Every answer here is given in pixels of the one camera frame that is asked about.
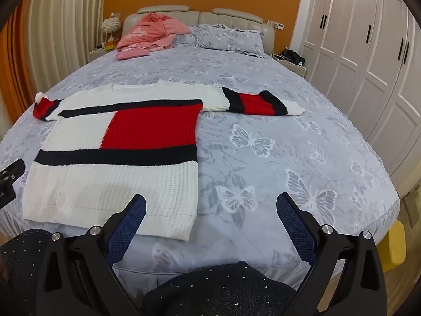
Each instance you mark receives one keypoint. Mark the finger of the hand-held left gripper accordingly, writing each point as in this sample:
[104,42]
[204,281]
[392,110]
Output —
[10,179]

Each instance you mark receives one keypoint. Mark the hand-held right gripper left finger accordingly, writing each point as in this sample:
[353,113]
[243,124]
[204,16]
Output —
[131,224]

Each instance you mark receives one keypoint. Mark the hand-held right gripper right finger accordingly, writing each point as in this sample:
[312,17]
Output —
[291,223]

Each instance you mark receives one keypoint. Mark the white red navy knit sweater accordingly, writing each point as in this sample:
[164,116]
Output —
[115,158]

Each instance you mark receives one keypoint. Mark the blue butterfly bed sheet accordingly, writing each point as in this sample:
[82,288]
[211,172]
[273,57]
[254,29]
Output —
[263,158]

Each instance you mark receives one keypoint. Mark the person's dark studded pants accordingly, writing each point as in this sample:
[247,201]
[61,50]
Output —
[223,289]

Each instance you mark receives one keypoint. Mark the yellow stool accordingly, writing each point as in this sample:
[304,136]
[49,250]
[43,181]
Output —
[393,247]

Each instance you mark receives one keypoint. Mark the beige curtain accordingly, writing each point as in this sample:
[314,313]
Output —
[56,36]

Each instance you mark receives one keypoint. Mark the white nightstand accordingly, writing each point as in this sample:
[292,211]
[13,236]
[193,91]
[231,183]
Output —
[292,64]
[98,52]

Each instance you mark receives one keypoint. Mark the black bag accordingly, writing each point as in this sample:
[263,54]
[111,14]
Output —
[292,56]

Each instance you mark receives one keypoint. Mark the white wardrobe doors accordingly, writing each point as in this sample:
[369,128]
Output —
[365,59]

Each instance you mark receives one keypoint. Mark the white feather table lamp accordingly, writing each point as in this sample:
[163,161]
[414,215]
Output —
[109,28]

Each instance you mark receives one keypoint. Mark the pink blanket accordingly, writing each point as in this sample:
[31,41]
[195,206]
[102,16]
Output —
[148,34]

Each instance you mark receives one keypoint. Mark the butterfly print pillow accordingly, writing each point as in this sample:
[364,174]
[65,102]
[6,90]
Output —
[227,38]

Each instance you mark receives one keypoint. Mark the wall switch panel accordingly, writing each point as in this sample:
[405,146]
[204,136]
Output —
[275,24]

